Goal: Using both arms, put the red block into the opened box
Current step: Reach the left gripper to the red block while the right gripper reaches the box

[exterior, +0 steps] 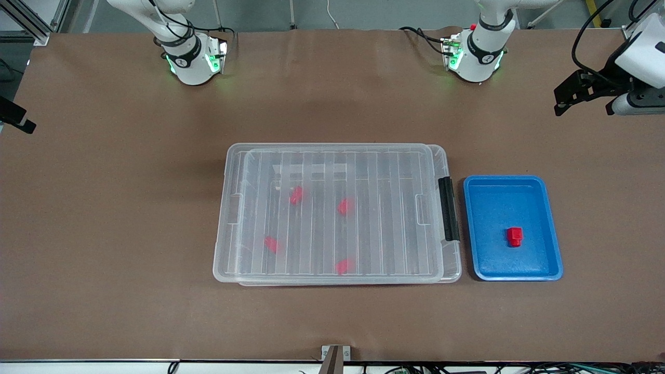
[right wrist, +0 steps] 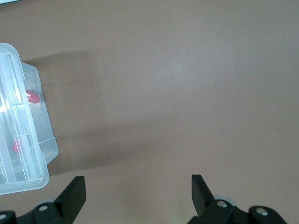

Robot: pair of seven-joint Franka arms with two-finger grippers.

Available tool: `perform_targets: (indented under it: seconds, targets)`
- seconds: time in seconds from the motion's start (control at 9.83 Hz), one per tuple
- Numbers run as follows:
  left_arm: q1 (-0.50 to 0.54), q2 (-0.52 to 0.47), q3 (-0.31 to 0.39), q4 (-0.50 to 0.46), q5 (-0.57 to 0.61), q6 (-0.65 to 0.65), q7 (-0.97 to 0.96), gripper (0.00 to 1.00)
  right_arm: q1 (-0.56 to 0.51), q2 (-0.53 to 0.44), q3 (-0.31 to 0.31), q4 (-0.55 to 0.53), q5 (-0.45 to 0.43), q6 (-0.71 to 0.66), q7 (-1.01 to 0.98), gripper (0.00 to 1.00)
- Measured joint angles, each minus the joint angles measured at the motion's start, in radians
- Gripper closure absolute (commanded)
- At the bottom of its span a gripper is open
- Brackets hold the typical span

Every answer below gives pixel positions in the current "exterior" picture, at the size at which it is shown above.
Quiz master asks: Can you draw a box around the black box latch handle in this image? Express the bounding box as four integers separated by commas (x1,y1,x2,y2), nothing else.
438,177,461,243

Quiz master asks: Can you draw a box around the blue plastic tray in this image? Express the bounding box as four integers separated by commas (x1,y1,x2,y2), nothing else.
463,175,564,282

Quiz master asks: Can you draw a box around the aluminium frame profile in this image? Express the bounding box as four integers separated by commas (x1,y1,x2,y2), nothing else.
0,0,71,47

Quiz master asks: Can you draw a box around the small metal bracket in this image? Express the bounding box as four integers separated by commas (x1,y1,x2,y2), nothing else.
321,345,352,362

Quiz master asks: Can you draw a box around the black base cable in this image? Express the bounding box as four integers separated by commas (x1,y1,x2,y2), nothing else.
398,26,448,56

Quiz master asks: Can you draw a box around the clear plastic storage box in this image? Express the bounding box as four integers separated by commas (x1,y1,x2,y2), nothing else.
236,144,462,286

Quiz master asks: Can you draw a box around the clear ribbed plastic lid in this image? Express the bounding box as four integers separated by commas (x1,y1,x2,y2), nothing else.
212,143,445,284

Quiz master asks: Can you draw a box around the black floor cable bundle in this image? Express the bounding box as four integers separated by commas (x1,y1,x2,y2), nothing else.
358,362,665,374

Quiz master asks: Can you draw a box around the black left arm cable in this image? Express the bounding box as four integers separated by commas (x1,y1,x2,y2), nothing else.
571,0,632,85

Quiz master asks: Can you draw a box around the brown camera post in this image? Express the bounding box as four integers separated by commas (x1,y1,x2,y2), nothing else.
319,346,344,374

